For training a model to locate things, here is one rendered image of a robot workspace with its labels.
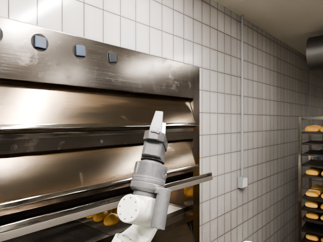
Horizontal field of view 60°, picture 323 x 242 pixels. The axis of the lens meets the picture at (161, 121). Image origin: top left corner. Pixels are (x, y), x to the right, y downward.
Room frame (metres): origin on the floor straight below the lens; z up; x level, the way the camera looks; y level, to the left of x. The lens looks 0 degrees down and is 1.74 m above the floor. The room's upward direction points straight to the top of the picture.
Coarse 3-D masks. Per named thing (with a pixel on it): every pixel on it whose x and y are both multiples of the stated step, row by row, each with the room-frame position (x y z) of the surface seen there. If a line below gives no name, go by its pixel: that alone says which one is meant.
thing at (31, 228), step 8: (192, 176) 1.78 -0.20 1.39; (184, 184) 1.48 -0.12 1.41; (192, 184) 1.53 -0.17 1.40; (128, 192) 1.39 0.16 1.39; (96, 200) 1.24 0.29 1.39; (56, 208) 1.15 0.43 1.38; (64, 208) 1.13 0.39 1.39; (96, 208) 1.07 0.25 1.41; (104, 208) 1.09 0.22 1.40; (112, 208) 1.12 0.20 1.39; (32, 216) 1.04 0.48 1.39; (64, 216) 0.97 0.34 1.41; (72, 216) 0.99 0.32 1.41; (80, 216) 1.01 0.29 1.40; (0, 224) 0.96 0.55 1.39; (32, 224) 0.89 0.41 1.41; (40, 224) 0.91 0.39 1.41; (48, 224) 0.93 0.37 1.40; (56, 224) 0.95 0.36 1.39; (8, 232) 0.84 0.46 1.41; (16, 232) 0.85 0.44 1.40; (24, 232) 0.87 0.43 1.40; (32, 232) 0.89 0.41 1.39; (0, 240) 0.82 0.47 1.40
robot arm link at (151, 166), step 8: (144, 136) 0.73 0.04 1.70; (152, 136) 0.71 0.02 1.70; (160, 136) 0.72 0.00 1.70; (144, 144) 0.73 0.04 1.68; (152, 144) 0.72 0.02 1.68; (160, 144) 0.72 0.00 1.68; (144, 152) 0.72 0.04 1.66; (152, 152) 0.72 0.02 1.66; (160, 152) 0.72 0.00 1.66; (144, 160) 0.73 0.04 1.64; (152, 160) 0.72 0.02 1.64; (160, 160) 0.73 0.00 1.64; (136, 168) 0.72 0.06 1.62; (144, 168) 0.70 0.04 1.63; (152, 168) 0.70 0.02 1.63; (160, 168) 0.71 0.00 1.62; (136, 176) 0.71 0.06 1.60; (144, 176) 0.69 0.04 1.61; (152, 176) 0.69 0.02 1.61; (160, 176) 0.70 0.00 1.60
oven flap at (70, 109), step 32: (0, 96) 0.97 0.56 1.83; (32, 96) 1.05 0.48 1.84; (64, 96) 1.15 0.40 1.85; (96, 96) 1.27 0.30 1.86; (128, 96) 1.42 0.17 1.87; (160, 96) 1.61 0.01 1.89; (0, 128) 0.91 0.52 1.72; (32, 128) 0.99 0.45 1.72; (64, 128) 1.08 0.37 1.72; (96, 128) 1.20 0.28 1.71; (128, 128) 1.35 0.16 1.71
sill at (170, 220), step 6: (180, 210) 1.76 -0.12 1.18; (186, 210) 1.76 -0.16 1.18; (192, 210) 1.78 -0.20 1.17; (168, 216) 1.65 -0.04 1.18; (174, 216) 1.66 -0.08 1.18; (180, 216) 1.69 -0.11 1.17; (186, 216) 1.74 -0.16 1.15; (168, 222) 1.61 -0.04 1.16; (174, 222) 1.65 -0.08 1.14; (114, 234) 1.39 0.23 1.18; (102, 240) 1.32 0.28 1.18; (108, 240) 1.32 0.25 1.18
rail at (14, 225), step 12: (180, 180) 1.47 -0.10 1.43; (192, 180) 1.54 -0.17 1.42; (132, 192) 1.22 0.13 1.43; (84, 204) 1.05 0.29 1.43; (96, 204) 1.07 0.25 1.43; (36, 216) 0.92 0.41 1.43; (48, 216) 0.93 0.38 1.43; (60, 216) 0.96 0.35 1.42; (0, 228) 0.82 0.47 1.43; (12, 228) 0.85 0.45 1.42
